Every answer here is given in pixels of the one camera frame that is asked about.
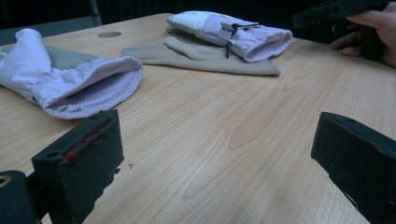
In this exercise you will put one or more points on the white lilac ski glove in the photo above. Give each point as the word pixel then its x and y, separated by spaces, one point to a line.
pixel 77 84
pixel 218 29

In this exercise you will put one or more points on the grey round table grommet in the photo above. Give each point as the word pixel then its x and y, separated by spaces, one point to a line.
pixel 109 34

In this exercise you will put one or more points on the beige knit glove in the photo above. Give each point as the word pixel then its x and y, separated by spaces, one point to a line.
pixel 199 60

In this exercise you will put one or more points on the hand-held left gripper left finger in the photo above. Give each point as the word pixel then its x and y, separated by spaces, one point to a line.
pixel 84 158

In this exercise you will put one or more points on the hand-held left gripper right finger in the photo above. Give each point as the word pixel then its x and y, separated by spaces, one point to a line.
pixel 361 161

